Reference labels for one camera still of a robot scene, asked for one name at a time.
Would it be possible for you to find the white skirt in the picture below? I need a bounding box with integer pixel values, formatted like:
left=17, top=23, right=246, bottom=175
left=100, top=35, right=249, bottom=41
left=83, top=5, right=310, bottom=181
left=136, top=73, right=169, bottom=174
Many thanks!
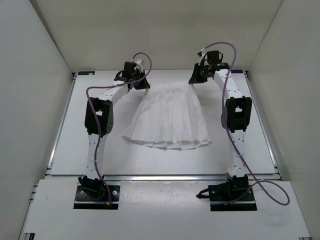
left=122, top=82, right=212, bottom=150

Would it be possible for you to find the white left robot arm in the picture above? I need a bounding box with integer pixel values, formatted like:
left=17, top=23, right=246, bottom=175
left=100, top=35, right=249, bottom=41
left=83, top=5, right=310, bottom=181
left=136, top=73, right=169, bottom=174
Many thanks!
left=78, top=59, right=150, bottom=199

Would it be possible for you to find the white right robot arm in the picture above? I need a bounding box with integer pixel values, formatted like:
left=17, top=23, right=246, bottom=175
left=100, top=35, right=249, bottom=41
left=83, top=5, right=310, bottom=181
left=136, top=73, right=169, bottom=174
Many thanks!
left=188, top=49, right=252, bottom=200

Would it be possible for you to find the right corner label sticker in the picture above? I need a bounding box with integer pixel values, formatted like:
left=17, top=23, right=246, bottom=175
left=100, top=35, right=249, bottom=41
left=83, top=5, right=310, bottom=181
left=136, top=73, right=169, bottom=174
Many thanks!
left=231, top=69, right=244, bottom=74

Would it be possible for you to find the corner label sticker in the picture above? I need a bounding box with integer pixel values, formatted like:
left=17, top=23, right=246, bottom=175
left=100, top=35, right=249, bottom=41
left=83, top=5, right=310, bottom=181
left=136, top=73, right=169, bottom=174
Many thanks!
left=77, top=71, right=95, bottom=76
left=231, top=69, right=244, bottom=74

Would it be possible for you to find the left corner label sticker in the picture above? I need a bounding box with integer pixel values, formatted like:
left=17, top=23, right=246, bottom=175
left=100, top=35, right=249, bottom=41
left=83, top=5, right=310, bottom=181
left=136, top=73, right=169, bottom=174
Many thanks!
left=77, top=71, right=95, bottom=76

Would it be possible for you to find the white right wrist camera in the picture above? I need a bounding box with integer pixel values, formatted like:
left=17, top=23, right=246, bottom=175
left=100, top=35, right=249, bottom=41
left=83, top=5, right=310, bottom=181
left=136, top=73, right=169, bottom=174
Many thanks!
left=197, top=48, right=207, bottom=65

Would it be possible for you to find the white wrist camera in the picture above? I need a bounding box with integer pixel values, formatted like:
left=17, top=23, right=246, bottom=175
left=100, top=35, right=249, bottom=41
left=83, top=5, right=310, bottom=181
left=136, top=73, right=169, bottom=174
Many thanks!
left=197, top=48, right=207, bottom=65
left=133, top=59, right=144, bottom=72

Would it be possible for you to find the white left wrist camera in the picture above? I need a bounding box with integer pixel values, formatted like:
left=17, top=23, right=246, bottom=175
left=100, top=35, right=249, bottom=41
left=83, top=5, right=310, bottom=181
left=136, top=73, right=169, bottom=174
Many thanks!
left=133, top=59, right=144, bottom=72

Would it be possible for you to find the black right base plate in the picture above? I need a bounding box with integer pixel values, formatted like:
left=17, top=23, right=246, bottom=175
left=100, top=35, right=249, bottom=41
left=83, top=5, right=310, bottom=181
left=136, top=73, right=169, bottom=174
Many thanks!
left=196, top=183, right=258, bottom=212

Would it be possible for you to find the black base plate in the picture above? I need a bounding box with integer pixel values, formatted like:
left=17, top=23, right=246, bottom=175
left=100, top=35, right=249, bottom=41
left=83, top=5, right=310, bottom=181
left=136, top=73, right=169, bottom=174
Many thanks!
left=196, top=183, right=258, bottom=212
left=73, top=184, right=121, bottom=210

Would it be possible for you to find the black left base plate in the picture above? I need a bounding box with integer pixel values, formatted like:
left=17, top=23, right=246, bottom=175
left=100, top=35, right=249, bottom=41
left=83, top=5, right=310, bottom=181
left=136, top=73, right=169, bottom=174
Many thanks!
left=73, top=184, right=121, bottom=210

